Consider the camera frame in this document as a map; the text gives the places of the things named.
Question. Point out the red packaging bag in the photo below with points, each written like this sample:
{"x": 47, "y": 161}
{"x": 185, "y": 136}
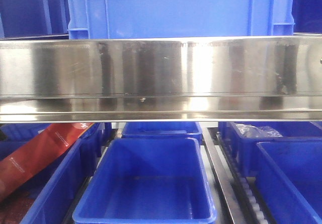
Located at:
{"x": 38, "y": 153}

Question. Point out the blue bin left lower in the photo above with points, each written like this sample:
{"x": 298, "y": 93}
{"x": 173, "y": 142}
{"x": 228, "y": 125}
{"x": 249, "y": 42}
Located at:
{"x": 47, "y": 197}

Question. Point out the clear plastic bag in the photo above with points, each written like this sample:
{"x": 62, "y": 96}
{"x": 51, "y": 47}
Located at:
{"x": 251, "y": 131}

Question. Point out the blue bin centre lower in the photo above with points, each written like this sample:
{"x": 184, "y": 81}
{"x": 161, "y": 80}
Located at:
{"x": 148, "y": 181}

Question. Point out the stainless steel shelf beam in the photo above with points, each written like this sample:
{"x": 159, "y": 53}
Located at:
{"x": 204, "y": 79}

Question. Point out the blue crate upper shelf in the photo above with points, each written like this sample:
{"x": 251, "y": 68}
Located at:
{"x": 126, "y": 19}

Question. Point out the blue bin right lower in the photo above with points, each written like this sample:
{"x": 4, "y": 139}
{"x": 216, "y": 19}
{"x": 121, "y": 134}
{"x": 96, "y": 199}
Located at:
{"x": 289, "y": 180}

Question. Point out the blue bin with plastic bag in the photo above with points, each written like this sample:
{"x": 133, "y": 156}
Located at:
{"x": 243, "y": 148}

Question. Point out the blue bin rear centre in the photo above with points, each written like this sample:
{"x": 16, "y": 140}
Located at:
{"x": 162, "y": 129}

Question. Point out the roller track rail lower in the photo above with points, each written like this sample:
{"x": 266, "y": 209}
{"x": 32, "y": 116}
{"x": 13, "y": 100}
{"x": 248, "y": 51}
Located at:
{"x": 236, "y": 198}

